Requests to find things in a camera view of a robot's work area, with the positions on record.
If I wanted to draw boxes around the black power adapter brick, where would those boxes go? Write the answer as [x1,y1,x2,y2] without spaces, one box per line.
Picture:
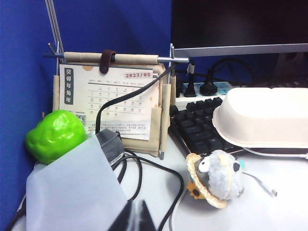
[96,128,125,169]

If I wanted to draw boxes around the black looped cable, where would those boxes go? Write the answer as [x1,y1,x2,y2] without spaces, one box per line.
[206,57,255,85]

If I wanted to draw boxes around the white power strip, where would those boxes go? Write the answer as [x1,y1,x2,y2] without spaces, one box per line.
[174,80,233,105]

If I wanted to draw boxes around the black power plug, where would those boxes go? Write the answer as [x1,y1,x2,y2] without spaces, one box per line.
[184,72,196,98]
[200,81,218,95]

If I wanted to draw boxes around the bright green plastic lump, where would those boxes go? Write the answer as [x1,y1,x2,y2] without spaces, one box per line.
[25,109,88,166]

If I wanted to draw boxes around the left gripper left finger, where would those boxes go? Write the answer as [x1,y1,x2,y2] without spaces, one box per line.
[108,200,135,231]

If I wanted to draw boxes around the black adapter cable with ferrite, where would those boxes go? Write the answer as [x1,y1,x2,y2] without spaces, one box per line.
[95,65,174,134]

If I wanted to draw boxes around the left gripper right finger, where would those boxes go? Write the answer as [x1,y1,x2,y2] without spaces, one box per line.
[136,200,158,231]

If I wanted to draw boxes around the black power cord on desk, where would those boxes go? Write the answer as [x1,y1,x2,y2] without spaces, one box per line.
[110,149,185,231]

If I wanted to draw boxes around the white upturned paper bowl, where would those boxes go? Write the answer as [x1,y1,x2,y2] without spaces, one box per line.
[211,87,308,148]

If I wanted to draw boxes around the white charging cable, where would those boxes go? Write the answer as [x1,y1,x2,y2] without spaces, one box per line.
[154,146,308,231]

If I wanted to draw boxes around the aluminium partition frame post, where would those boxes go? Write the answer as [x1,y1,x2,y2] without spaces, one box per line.
[44,0,64,54]

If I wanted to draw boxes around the grey plush toy straw hat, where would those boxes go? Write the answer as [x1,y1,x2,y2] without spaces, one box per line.
[185,149,246,209]

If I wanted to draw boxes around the black computer monitor silver bezel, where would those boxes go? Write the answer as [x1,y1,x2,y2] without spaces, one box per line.
[171,0,308,58]

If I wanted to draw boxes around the desk calendar beige canvas stand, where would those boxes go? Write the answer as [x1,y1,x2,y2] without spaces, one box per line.
[43,43,191,161]

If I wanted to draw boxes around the black mechanical keyboard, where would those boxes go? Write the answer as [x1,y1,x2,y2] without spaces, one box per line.
[168,80,308,157]

